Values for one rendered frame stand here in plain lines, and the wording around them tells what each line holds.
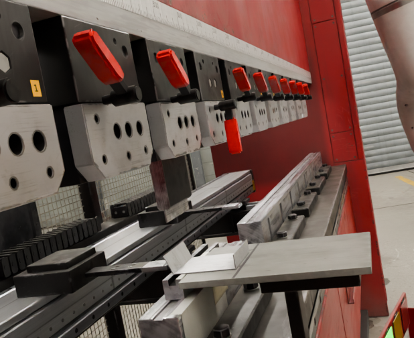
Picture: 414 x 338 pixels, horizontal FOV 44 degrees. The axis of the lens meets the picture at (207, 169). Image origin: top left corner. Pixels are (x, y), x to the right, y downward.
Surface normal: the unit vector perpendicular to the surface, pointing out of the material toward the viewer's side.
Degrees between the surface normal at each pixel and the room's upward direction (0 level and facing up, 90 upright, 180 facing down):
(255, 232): 90
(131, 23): 90
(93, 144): 90
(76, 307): 90
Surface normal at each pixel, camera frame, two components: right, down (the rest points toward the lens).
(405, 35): -0.51, 0.32
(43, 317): 0.94, -0.15
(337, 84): -0.29, 0.13
